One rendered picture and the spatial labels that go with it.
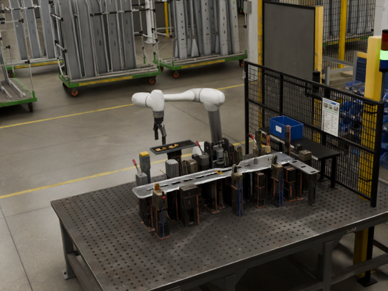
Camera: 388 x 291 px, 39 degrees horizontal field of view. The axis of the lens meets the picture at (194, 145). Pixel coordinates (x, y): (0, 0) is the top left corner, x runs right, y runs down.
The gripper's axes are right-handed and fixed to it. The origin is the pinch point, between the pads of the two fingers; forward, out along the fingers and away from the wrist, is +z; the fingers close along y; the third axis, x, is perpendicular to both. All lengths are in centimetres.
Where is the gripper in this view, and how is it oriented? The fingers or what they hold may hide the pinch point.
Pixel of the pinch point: (160, 140)
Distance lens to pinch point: 436.2
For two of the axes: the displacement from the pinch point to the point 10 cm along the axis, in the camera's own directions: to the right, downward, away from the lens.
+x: 8.7, -2.0, 4.4
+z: 0.4, 9.4, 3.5
